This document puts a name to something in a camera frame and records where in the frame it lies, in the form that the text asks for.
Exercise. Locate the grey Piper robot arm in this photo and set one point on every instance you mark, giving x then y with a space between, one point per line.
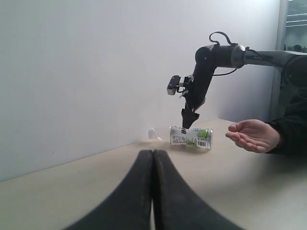
232 55

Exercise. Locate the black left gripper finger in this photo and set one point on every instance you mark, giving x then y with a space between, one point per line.
128 207
191 118
186 117
176 205

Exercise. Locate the dark sleeved forearm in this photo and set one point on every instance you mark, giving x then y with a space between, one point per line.
292 127

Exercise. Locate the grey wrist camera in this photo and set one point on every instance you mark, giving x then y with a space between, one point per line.
174 85

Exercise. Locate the person's open hand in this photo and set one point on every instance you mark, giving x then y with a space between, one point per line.
254 135

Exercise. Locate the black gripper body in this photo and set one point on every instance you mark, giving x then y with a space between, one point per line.
194 91

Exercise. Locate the lime drink bottle white label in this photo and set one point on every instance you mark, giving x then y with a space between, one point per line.
195 137

